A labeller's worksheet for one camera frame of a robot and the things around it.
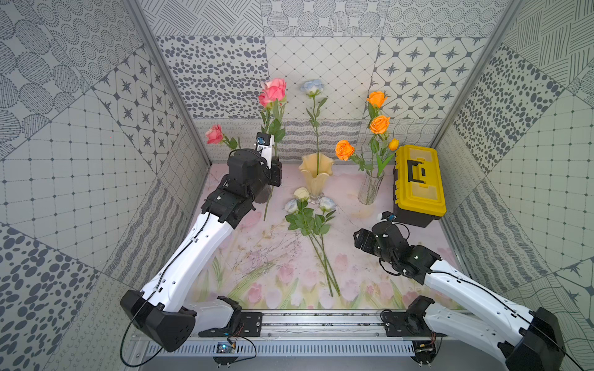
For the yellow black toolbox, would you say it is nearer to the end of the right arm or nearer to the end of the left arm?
the end of the right arm

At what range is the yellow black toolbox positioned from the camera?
88cm

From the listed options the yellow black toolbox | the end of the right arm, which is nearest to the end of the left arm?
the end of the right arm
